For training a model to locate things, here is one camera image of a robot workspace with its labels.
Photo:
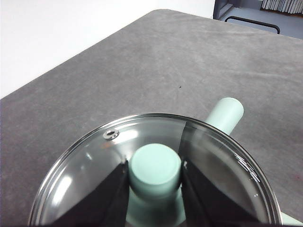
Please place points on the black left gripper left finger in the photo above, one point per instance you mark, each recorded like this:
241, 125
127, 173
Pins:
104, 205

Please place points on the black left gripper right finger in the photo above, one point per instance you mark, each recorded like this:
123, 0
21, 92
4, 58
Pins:
208, 208

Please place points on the glass lid with green knob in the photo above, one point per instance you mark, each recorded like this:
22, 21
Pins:
154, 165

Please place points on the green breakfast machine base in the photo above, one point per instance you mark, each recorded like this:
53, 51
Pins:
293, 221

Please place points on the grey slatted blind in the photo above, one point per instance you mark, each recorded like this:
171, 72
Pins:
284, 5

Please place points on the black metal tube frame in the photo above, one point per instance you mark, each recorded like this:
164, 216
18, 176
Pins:
255, 23

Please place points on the dark grey door frame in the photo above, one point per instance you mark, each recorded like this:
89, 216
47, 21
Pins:
221, 9

